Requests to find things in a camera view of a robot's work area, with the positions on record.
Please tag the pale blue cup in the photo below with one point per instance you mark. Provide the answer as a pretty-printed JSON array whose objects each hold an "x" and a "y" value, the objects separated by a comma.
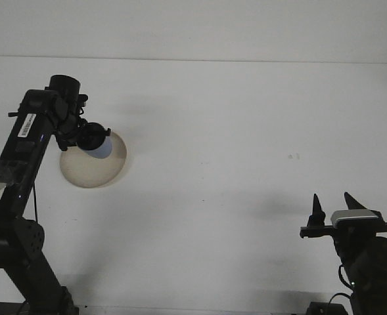
[{"x": 104, "y": 150}]

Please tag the pale round plate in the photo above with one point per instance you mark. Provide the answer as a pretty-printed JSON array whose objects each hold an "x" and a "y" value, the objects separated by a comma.
[{"x": 91, "y": 172}]

